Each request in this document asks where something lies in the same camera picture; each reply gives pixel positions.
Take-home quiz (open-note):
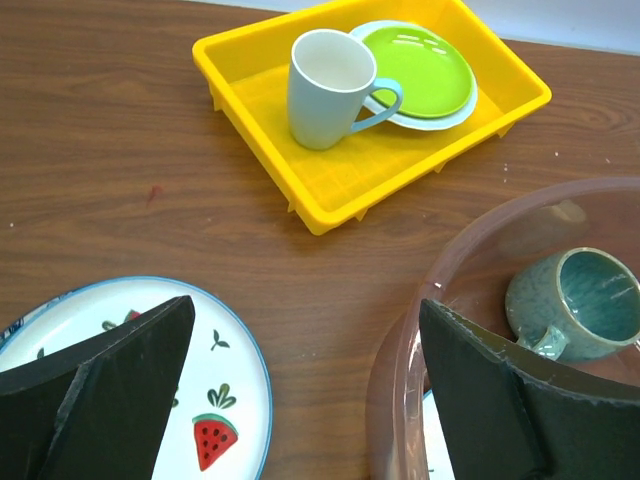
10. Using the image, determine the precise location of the yellow plastic tray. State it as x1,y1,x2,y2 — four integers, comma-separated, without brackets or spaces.
192,1,552,235

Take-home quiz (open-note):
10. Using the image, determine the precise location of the watermelon plate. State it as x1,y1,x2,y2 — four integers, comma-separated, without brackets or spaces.
422,390,455,480
1,276,273,479

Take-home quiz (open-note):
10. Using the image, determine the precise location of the teal glazed ceramic mug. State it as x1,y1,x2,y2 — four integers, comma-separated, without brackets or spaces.
505,247,639,363

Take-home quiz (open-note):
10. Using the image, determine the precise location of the clear plastic bin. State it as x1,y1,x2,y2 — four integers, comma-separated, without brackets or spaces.
366,177,639,479

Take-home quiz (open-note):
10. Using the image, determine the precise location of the green plate white rim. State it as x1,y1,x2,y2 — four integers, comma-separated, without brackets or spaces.
351,20,479,131

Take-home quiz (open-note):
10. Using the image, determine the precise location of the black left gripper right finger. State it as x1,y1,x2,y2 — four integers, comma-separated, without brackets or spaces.
419,299,639,479

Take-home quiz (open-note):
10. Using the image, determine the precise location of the white mug blue handle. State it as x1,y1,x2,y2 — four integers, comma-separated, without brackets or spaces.
287,29,404,150

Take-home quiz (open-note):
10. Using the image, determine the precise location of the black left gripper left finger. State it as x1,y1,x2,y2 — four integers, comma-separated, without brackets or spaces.
1,296,195,479

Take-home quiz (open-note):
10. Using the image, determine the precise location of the dark blue patterned plate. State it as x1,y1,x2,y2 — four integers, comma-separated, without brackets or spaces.
0,296,62,349

